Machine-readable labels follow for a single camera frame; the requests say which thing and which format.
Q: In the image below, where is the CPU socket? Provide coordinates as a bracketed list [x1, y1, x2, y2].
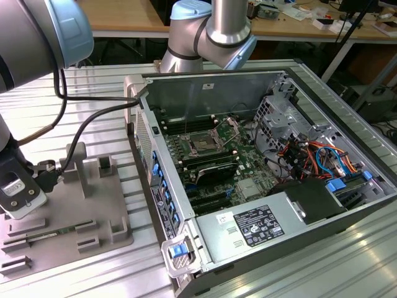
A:
[187, 132, 220, 156]

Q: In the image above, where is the black RAM slot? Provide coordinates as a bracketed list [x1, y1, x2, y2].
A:
[163, 120, 216, 134]
[159, 114, 215, 125]
[182, 155, 239, 171]
[178, 148, 238, 164]

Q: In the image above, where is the black expansion slot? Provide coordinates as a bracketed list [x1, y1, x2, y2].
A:
[187, 189, 229, 203]
[190, 198, 232, 215]

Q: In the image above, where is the thin metal locking lever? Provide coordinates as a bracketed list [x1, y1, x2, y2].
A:
[184, 82, 196, 139]

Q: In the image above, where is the black graphics card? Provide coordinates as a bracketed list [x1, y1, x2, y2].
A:
[195, 163, 238, 187]

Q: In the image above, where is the green motherboard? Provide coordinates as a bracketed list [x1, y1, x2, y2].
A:
[154, 105, 298, 217]

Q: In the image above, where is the silver chipset heatsink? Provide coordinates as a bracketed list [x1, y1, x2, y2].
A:
[238, 179, 261, 199]

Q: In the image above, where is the open grey PC case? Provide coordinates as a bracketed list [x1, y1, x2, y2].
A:
[123, 66, 397, 298]

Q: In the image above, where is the perforated metal drive cage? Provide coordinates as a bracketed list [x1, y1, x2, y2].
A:
[254, 77, 314, 153]

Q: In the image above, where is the silver power supply unit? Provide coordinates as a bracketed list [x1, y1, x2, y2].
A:
[195, 191, 306, 263]

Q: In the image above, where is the grey plastic parts rack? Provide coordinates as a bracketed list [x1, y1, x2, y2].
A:
[0, 142, 135, 277]

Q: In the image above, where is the black plastic air shroud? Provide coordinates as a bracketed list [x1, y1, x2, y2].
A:
[268, 178, 348, 226]

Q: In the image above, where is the blue disk carrier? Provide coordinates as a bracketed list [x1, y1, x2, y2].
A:
[325, 173, 376, 209]

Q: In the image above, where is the small white box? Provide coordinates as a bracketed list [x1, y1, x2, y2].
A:
[312, 17, 336, 31]

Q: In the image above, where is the black equipment box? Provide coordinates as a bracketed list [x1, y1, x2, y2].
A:
[356, 86, 397, 125]

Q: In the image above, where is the black tripod stand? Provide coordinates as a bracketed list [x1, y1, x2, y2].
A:
[334, 0, 376, 43]

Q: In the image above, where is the metal socket cover frame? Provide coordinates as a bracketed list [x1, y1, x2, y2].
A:
[212, 116, 241, 147]

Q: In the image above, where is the black wire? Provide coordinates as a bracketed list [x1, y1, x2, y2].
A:
[253, 120, 295, 181]

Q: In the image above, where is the red wire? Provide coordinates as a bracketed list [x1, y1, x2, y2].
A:
[277, 141, 311, 160]

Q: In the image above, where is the black camera cable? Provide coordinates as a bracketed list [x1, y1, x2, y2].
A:
[15, 66, 140, 194]

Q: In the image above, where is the blue wire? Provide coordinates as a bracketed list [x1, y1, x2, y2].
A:
[316, 145, 346, 178]

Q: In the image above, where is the orange wire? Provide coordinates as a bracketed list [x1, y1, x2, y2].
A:
[305, 141, 359, 174]

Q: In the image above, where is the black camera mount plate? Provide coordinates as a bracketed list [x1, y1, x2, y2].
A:
[0, 155, 40, 207]

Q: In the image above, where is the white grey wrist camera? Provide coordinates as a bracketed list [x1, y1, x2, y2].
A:
[0, 169, 49, 220]

